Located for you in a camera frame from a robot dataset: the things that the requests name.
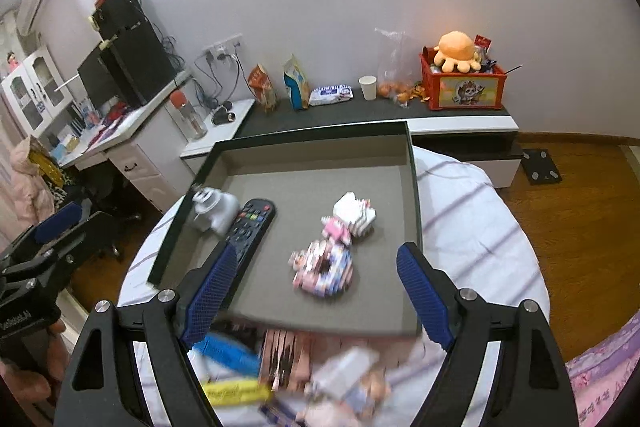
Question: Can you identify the pink bedding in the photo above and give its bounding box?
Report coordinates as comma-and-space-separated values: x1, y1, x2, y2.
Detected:
566, 312, 639, 426

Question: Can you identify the orange snack bag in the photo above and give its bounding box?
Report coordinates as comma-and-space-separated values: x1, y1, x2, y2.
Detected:
247, 64, 277, 112

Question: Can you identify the black computer monitor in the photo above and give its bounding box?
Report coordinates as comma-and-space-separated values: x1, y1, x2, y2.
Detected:
78, 46, 118, 109

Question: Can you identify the orange cap water bottle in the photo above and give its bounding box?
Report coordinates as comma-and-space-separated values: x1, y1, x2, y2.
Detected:
169, 89, 207, 140

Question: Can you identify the yellow highlighter marker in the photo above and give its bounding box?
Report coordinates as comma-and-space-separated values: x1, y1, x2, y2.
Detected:
202, 378, 272, 407

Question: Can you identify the white wall power strip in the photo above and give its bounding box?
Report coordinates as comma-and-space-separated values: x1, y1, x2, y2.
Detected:
203, 34, 244, 61

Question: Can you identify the white square charger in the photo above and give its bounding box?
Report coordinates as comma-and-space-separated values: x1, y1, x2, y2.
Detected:
306, 346, 380, 400

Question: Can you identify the blue highlighter marker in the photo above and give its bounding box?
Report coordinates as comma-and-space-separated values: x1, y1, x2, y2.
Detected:
192, 333, 260, 377

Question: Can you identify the person's left hand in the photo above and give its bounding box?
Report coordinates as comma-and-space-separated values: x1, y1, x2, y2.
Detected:
1, 320, 70, 403

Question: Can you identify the black computer tower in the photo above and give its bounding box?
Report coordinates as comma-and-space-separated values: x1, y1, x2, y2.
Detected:
100, 20, 177, 108

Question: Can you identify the wet wipes pack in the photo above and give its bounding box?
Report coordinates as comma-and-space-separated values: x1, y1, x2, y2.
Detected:
309, 84, 354, 107

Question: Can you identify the black office chair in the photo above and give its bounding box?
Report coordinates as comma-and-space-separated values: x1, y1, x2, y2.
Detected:
55, 174, 144, 262

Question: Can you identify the orange octopus plush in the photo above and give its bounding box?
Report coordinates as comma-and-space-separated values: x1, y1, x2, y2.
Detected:
434, 30, 480, 74

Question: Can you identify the pink puffer jacket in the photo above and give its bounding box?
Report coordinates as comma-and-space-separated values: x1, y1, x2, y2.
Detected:
10, 135, 64, 228

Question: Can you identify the black speaker box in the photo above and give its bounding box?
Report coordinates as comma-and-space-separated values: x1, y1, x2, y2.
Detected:
91, 0, 146, 40

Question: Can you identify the small black camera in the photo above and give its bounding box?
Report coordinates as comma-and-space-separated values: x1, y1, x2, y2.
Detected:
210, 101, 236, 126

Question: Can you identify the rose gold metal cup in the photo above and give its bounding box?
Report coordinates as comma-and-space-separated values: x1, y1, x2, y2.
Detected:
258, 329, 314, 392

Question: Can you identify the black tv remote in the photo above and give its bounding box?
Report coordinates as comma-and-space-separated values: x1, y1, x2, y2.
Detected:
227, 198, 277, 291

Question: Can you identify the black floor scale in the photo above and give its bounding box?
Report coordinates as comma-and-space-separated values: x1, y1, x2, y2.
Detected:
521, 148, 562, 185

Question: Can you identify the white paper cup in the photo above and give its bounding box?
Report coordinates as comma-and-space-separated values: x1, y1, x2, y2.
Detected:
358, 75, 378, 101

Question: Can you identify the pink donut brick model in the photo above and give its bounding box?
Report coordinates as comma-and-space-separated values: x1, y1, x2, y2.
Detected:
288, 239, 354, 298

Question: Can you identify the blue gold slim box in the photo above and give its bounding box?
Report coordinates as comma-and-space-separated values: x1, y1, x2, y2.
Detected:
258, 400, 306, 427

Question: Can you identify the black hair claw clip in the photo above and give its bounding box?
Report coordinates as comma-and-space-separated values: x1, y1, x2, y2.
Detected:
212, 321, 262, 345

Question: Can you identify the plastic bag of oranges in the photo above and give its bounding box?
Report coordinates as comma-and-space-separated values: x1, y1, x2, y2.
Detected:
375, 28, 430, 107

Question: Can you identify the red toy storage box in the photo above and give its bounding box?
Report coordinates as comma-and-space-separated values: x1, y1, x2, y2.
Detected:
420, 46, 508, 110

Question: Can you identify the pink pig doll figure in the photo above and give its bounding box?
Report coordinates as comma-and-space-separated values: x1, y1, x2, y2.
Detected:
295, 369, 392, 427

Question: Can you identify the blue snack bag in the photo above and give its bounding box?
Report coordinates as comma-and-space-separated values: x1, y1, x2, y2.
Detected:
283, 55, 310, 110

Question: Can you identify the striped white table cover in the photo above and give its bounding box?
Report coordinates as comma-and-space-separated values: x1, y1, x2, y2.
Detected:
117, 146, 550, 426

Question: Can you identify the white low cabinet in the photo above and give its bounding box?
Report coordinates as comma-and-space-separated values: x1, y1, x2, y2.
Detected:
180, 92, 522, 188

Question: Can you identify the white desk with drawers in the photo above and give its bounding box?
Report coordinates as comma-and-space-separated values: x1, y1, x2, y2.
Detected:
60, 70, 194, 212

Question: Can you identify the pink box black rim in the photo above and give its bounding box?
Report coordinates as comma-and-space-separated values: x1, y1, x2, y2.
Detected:
148, 122, 422, 338

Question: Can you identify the white glass door cabinet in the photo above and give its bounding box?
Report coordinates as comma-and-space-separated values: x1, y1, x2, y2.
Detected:
1, 46, 73, 138

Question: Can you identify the white travel plug adapter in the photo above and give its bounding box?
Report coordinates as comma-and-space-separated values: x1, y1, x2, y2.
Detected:
192, 186, 240, 236

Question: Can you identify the white cat brick model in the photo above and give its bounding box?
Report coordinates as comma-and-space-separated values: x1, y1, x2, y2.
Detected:
321, 192, 376, 246

